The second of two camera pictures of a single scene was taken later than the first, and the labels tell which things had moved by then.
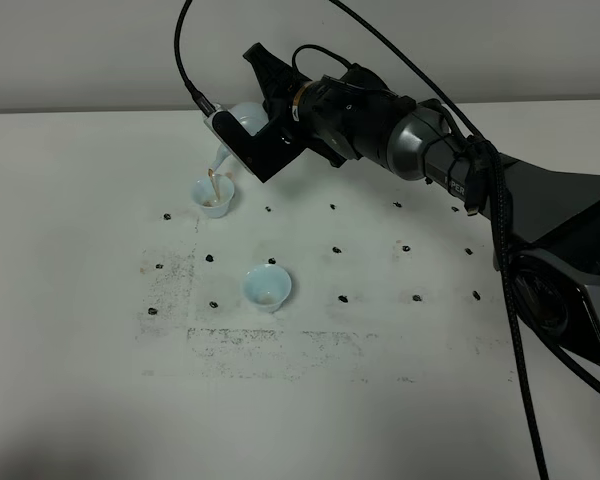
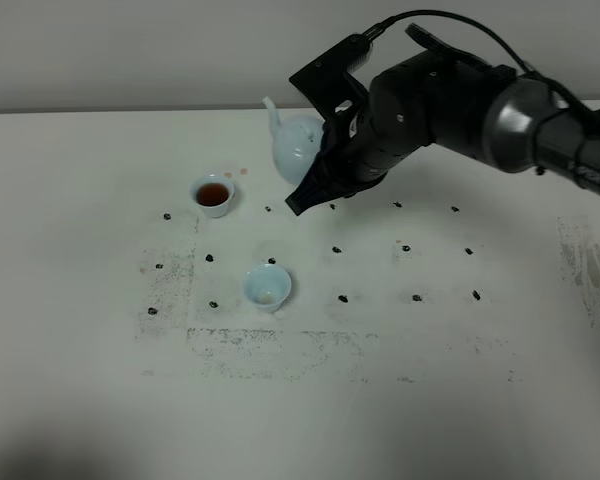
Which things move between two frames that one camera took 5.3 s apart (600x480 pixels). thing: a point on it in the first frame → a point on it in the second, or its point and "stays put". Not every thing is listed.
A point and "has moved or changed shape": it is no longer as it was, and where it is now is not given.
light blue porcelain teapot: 252,116 has moved or changed shape
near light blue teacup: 268,285 stays put
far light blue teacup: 214,193 stays put
